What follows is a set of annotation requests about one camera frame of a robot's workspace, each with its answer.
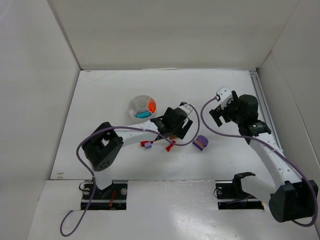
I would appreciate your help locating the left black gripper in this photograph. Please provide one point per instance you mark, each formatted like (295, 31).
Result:
(184, 128)

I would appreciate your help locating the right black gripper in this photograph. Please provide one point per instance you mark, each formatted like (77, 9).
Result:
(219, 115)

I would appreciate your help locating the orange round lego piece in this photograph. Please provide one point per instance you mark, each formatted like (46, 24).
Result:
(151, 105)

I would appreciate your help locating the teal lego brick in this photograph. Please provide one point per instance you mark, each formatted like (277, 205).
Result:
(143, 115)

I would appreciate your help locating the orange lego wedge piece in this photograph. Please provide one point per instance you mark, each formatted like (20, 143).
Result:
(151, 109)

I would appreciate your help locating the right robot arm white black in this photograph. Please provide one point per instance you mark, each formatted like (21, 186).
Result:
(292, 197)

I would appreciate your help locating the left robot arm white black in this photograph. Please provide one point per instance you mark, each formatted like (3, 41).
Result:
(103, 145)

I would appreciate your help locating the red lego bow piece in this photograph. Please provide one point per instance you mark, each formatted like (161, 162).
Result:
(169, 147)

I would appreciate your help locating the purple lego butterfly piece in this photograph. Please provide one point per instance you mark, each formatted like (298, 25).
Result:
(201, 142)

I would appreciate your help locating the white round divided container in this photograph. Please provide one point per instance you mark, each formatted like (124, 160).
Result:
(139, 104)

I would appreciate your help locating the small lilac lego brick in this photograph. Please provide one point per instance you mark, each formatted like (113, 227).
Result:
(148, 145)

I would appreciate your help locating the red lego brick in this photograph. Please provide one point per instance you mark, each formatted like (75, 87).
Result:
(142, 143)

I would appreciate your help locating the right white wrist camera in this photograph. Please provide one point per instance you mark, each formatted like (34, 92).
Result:
(224, 96)

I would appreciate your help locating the aluminium rail right side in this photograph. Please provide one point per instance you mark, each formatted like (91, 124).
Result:
(264, 114)

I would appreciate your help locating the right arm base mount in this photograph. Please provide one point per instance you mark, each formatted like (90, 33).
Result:
(228, 199)

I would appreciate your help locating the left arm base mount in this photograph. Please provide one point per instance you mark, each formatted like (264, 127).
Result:
(111, 200)

